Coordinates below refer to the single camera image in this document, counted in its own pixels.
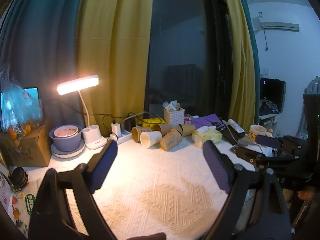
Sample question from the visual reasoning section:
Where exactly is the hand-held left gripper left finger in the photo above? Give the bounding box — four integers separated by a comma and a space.
28, 140, 118, 240

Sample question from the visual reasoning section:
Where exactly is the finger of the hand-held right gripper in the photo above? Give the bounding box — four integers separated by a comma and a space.
230, 144, 299, 165
254, 134, 304, 155

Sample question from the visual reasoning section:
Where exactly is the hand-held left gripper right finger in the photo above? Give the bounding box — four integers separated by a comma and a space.
202, 140, 292, 240

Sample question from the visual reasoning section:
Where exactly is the patterned brown paper cup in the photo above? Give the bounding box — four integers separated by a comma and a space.
160, 128, 183, 152

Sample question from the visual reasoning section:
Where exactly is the white paper cup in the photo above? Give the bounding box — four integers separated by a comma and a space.
140, 131, 163, 148

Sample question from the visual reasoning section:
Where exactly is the white mug with yellow print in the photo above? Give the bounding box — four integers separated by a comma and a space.
248, 124, 267, 145

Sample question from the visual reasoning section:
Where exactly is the black flat case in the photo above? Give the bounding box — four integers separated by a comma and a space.
221, 127, 245, 146

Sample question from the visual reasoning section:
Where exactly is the white tube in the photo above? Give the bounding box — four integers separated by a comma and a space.
222, 119, 245, 133

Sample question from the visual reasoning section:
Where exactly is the yellow tissue pack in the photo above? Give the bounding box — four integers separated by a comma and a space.
191, 126, 223, 149

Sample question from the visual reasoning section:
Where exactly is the white power strip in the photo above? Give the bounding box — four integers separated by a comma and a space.
109, 130, 132, 145

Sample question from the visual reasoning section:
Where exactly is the purple rimmed white plate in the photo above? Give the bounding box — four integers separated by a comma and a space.
51, 138, 86, 161

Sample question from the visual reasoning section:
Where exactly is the white desk lamp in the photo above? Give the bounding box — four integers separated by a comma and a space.
56, 74, 108, 150

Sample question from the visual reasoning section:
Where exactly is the purple cloth pouch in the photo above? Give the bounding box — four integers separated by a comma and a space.
191, 113, 226, 131

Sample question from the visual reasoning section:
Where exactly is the black monitor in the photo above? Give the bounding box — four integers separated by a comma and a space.
259, 78, 287, 113

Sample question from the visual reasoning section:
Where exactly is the purple bowl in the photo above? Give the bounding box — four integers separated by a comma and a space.
49, 124, 83, 152

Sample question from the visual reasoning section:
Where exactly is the black charger plug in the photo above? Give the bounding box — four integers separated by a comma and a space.
124, 119, 136, 132

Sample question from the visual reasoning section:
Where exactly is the white textured tablecloth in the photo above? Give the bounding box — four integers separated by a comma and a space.
10, 116, 273, 240

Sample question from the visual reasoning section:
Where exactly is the white woven basket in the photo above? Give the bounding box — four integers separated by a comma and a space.
163, 100, 185, 127

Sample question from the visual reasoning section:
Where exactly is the yellow plastic bag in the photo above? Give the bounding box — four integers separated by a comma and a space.
142, 117, 167, 128

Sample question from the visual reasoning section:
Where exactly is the cardboard box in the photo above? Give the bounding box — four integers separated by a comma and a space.
0, 124, 52, 168

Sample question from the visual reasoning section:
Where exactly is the yellow curtain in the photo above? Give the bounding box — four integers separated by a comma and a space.
217, 0, 257, 133
75, 0, 155, 137

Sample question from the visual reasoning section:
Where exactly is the round black case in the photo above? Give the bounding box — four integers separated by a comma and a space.
10, 167, 29, 188

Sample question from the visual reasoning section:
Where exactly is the fruit printed sheet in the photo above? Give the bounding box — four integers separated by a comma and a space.
0, 171, 38, 238

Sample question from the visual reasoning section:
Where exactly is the tablet screen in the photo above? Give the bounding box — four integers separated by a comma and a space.
1, 87, 40, 132

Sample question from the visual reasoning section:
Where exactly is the clear plastic bag of oranges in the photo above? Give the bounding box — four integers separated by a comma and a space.
0, 62, 45, 147

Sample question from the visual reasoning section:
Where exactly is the white air conditioner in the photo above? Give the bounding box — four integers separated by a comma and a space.
252, 17, 300, 33

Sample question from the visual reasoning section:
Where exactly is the black power cable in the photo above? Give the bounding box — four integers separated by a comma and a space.
42, 99, 150, 132

